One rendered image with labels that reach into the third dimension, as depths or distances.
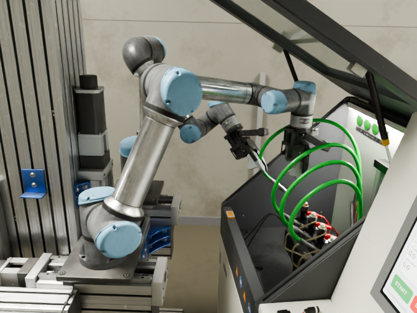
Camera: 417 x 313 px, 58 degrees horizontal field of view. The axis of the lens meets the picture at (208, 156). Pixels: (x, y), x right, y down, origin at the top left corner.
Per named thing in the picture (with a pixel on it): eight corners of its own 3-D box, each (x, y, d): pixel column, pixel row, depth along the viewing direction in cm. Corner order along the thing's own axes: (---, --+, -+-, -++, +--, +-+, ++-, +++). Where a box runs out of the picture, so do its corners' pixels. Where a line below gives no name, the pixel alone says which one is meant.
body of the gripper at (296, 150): (280, 155, 138) (283, 123, 134) (303, 154, 139) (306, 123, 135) (286, 163, 131) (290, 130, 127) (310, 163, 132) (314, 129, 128)
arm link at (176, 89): (116, 240, 115) (187, 73, 110) (134, 266, 103) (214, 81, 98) (78, 234, 108) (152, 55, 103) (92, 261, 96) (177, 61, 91)
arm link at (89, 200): (113, 215, 126) (111, 177, 121) (128, 234, 115) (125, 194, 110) (77, 224, 120) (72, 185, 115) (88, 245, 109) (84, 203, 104)
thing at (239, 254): (221, 236, 179) (222, 206, 173) (230, 236, 179) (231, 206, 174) (251, 341, 121) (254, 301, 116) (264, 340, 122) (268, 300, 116)
